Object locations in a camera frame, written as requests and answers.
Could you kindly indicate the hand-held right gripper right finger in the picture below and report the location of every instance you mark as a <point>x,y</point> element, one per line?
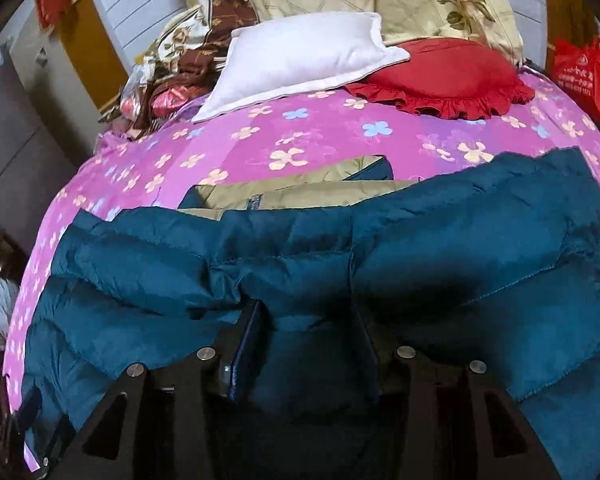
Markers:
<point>420,380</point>

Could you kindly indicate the red ruffled cushion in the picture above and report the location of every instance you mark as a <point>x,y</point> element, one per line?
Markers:
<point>445,77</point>

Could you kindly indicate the pink floral bedsheet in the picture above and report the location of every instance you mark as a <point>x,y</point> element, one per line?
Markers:
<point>330,130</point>

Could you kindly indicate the teal puffer jacket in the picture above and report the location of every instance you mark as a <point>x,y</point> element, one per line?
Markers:
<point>330,260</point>

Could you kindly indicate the shiny pink wrapped package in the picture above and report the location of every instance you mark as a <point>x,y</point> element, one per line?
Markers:
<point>162,97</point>

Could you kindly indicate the clear plastic bag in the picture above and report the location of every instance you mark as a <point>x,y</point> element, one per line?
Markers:
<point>0,300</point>

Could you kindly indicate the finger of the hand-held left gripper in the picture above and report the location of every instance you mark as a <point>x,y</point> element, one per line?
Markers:
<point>17,435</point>

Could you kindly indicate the white pillow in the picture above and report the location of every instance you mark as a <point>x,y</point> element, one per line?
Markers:
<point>300,60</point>

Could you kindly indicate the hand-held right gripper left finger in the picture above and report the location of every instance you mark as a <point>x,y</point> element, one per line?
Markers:
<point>245,350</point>

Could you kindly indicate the red shopping bag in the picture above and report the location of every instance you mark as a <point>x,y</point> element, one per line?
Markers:
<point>587,77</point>

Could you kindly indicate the brown floral blanket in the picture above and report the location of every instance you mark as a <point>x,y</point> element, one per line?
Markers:
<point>200,35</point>

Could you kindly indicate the wooden frame post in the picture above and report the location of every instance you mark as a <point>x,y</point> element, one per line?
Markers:
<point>92,50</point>
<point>562,10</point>

